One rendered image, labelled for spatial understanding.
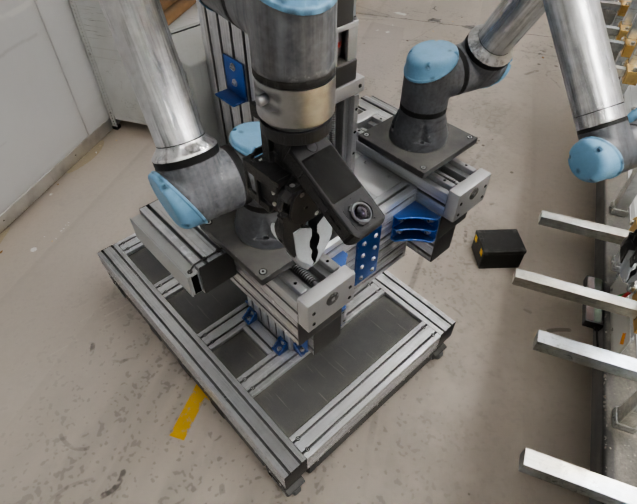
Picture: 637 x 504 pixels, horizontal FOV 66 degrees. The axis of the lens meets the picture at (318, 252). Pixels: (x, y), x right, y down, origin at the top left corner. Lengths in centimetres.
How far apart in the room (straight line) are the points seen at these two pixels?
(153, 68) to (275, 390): 121
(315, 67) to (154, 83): 44
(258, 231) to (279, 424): 87
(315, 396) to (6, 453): 113
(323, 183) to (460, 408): 163
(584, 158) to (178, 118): 66
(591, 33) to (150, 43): 67
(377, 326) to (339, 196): 145
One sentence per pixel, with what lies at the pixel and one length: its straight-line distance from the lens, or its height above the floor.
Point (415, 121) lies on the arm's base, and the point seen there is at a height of 112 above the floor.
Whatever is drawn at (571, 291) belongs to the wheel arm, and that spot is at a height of 86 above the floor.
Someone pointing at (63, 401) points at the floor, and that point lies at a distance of 220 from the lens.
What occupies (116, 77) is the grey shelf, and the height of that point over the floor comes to 38.
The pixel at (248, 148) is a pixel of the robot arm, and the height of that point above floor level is 127.
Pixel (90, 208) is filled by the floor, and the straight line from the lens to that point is 292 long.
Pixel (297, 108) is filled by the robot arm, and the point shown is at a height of 154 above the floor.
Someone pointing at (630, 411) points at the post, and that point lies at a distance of 128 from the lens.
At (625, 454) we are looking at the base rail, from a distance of 132.
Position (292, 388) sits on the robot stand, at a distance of 176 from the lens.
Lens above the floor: 177
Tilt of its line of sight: 47 degrees down
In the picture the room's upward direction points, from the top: straight up
